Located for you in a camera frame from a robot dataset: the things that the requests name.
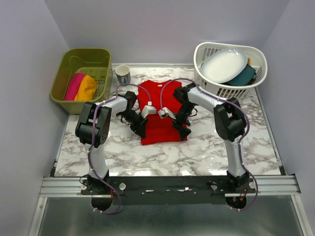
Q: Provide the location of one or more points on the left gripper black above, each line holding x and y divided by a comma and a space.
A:
140, 128

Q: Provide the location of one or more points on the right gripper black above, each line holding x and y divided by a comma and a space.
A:
183, 132

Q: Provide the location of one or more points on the red t shirt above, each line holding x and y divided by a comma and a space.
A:
159, 130

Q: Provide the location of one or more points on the white plastic dish basket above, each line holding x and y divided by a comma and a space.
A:
256, 59

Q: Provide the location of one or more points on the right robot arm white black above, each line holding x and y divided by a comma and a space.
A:
230, 125

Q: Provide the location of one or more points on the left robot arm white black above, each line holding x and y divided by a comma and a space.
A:
93, 126

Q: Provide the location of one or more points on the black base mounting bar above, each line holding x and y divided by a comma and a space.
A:
132, 191

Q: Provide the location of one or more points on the grey white mug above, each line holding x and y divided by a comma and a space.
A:
123, 74

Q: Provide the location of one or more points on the orange rolled t shirt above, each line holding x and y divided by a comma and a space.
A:
86, 89

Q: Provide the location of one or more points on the white oval plate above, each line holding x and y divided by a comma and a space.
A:
224, 65

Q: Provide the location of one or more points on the olive green plastic bin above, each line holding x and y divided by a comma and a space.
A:
95, 62

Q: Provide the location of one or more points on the teal plate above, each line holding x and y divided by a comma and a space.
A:
242, 79

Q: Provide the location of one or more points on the pink rolled t shirt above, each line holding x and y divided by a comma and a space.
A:
73, 87

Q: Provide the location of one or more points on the dark brown dish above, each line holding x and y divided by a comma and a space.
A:
252, 81

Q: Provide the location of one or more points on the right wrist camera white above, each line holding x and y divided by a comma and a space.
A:
165, 112

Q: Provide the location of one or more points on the aluminium frame rail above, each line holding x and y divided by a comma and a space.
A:
267, 186

